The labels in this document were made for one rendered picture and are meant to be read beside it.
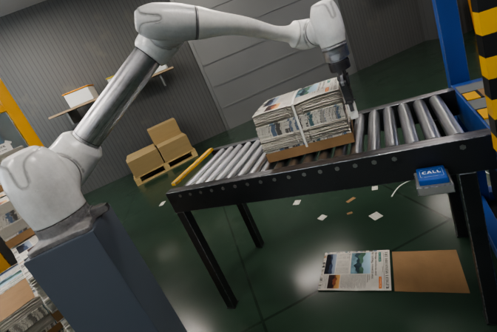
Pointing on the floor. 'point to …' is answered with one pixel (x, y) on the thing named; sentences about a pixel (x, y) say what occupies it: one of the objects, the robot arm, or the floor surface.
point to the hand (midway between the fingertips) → (353, 110)
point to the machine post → (450, 34)
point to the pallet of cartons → (160, 151)
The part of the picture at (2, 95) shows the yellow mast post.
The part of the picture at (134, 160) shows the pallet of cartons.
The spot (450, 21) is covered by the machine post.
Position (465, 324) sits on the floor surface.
